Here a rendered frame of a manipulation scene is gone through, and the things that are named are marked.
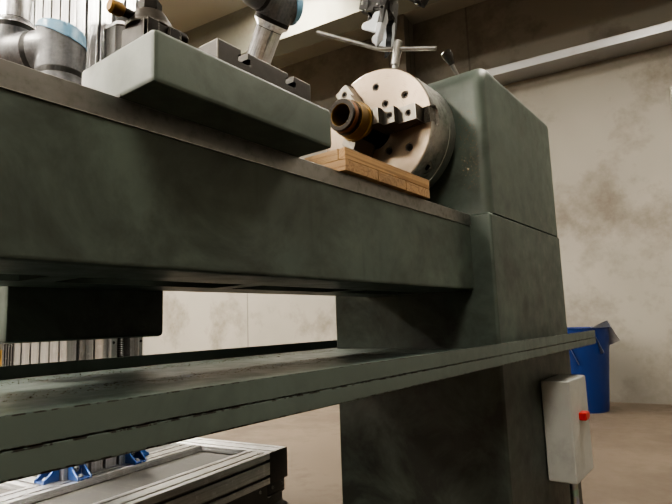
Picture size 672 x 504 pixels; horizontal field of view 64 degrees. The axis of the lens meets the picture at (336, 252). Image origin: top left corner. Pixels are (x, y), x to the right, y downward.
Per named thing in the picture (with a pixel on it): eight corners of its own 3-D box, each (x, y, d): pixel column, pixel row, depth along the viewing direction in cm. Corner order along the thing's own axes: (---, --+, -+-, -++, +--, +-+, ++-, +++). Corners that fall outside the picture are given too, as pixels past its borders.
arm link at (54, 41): (66, 61, 130) (68, 9, 132) (16, 67, 132) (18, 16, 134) (96, 83, 142) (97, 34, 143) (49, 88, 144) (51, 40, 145)
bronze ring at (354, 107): (346, 112, 132) (323, 100, 125) (378, 101, 127) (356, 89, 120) (348, 148, 131) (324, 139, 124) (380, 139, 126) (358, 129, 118)
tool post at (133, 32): (159, 100, 97) (159, 47, 98) (185, 88, 92) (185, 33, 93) (120, 86, 91) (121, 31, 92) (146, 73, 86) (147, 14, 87)
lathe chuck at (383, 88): (337, 196, 150) (354, 84, 150) (439, 203, 131) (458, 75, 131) (317, 190, 143) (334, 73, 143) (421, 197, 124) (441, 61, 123)
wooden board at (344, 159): (300, 222, 135) (300, 206, 135) (430, 198, 113) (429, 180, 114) (205, 204, 111) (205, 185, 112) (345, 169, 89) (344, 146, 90)
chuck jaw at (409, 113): (391, 121, 134) (434, 107, 127) (393, 140, 133) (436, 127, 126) (366, 108, 125) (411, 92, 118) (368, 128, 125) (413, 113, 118)
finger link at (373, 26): (359, 46, 136) (367, 17, 139) (381, 46, 134) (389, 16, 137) (355, 38, 134) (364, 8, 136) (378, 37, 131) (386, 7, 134)
